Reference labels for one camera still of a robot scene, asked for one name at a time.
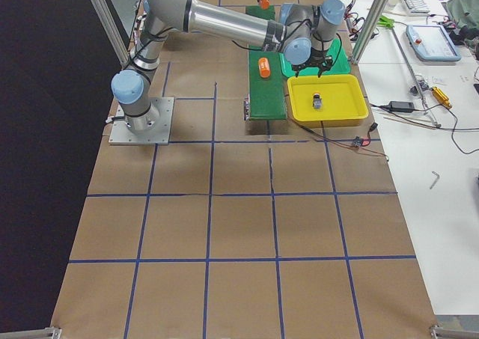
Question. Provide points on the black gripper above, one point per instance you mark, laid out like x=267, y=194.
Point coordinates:
x=316, y=57

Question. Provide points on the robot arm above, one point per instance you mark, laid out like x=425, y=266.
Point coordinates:
x=303, y=35

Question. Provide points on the green plastic tray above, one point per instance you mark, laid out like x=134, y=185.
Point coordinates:
x=338, y=55

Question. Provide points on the yellow plastic tray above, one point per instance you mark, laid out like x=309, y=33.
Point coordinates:
x=343, y=101

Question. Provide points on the green conveyor belt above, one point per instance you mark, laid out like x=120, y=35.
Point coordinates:
x=265, y=99

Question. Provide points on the green plastic clip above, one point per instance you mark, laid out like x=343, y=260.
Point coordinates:
x=385, y=22

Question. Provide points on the wooden stick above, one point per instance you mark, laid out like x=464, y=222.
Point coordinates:
x=410, y=122

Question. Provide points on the small circuit board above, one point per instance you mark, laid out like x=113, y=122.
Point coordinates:
x=357, y=142

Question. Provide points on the black power adapter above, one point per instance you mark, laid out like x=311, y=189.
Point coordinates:
x=401, y=106

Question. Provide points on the teach pendant tablet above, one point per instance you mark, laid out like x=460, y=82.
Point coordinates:
x=432, y=43

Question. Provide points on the gold power resistor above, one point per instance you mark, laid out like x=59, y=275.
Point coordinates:
x=441, y=97

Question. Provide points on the metal allen key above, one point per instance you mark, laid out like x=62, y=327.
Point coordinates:
x=435, y=180

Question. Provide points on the aluminium frame post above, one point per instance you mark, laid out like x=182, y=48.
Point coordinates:
x=371, y=21

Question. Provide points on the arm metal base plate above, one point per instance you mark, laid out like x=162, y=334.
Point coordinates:
x=152, y=128

